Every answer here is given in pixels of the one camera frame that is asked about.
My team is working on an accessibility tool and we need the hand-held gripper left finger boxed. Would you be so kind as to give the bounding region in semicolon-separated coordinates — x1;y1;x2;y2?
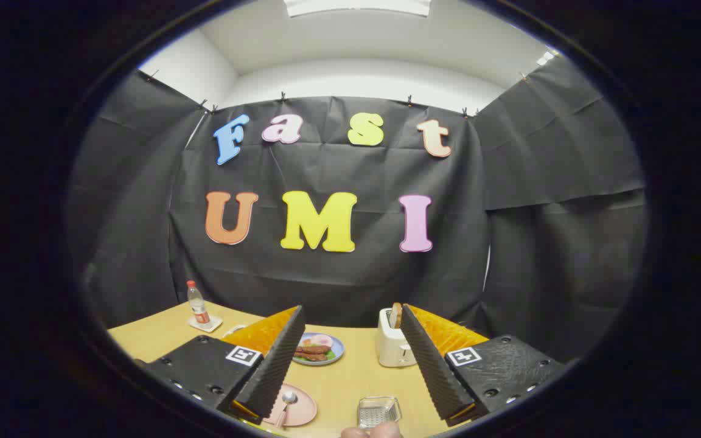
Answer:
134;305;307;425

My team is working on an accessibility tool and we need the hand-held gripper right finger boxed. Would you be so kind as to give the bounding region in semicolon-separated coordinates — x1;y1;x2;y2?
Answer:
400;304;570;426

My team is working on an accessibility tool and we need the spoon with checkered handle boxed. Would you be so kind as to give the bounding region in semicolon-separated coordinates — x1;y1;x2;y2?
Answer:
274;391;298;428

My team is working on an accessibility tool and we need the white toaster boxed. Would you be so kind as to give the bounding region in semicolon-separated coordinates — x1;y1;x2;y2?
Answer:
376;307;417;367

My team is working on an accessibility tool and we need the pink plate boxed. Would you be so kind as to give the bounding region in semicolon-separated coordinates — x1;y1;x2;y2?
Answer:
262;383;318;428

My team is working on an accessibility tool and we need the blue plate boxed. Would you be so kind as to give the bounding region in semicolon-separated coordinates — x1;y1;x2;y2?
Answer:
291;332;345;366

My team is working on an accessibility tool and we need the metal mesh basket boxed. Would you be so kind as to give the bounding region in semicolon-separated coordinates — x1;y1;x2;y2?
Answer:
357;396;402;429

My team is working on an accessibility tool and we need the clear water bottle red cap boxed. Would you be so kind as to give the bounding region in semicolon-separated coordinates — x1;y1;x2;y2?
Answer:
187;280;211;327

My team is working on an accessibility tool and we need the ceiling light panel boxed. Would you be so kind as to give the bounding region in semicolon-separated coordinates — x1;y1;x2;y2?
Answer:
284;0;431;18

